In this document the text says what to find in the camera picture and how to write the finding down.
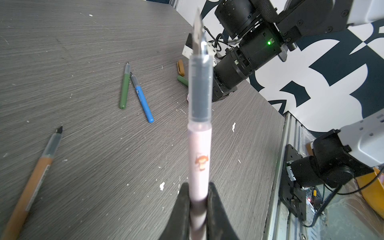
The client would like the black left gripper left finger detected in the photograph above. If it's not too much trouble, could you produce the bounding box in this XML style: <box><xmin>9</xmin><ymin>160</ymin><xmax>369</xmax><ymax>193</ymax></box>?
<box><xmin>159</xmin><ymin>183</ymin><xmax>190</xmax><ymax>240</ymax></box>

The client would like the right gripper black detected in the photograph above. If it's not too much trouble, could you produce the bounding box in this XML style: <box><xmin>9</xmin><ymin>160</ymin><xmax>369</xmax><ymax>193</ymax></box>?
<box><xmin>212</xmin><ymin>27</ymin><xmax>284</xmax><ymax>102</ymax></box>

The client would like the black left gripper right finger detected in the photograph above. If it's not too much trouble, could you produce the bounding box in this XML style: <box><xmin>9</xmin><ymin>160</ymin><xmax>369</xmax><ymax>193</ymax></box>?
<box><xmin>207</xmin><ymin>182</ymin><xmax>239</xmax><ymax>240</ymax></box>

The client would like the pink fountain pen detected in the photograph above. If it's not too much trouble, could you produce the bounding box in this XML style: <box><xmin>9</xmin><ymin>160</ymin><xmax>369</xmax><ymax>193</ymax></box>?
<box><xmin>188</xmin><ymin>12</ymin><xmax>214</xmax><ymax>240</ymax></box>

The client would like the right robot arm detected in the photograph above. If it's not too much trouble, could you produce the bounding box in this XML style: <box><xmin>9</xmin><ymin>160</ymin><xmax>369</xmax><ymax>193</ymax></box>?
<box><xmin>212</xmin><ymin>1</ymin><xmax>384</xmax><ymax>227</ymax></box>

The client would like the green pen cap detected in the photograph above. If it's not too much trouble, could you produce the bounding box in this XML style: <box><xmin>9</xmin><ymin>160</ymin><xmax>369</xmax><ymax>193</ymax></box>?
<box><xmin>177</xmin><ymin>75</ymin><xmax>189</xmax><ymax>87</ymax></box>

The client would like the brown pen cap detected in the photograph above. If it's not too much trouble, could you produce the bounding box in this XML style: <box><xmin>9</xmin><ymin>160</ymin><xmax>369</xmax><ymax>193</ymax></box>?
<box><xmin>177</xmin><ymin>60</ymin><xmax>186</xmax><ymax>77</ymax></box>

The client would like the blue pen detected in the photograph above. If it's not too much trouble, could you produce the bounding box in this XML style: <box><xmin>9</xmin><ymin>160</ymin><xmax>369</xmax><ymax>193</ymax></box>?
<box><xmin>131</xmin><ymin>74</ymin><xmax>155</xmax><ymax>123</ymax></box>

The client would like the green pen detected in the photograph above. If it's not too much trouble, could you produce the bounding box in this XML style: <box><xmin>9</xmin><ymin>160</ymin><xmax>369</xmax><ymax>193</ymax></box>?
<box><xmin>119</xmin><ymin>62</ymin><xmax>131</xmax><ymax>110</ymax></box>

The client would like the orange brown pen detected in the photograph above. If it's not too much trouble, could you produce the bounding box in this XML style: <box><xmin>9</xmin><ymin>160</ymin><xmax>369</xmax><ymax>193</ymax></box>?
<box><xmin>1</xmin><ymin>126</ymin><xmax>63</xmax><ymax>240</ymax></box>

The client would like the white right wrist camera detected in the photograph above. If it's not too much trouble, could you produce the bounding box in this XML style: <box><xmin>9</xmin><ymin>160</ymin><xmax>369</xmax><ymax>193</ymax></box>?
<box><xmin>181</xmin><ymin>32</ymin><xmax>218</xmax><ymax>67</ymax></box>

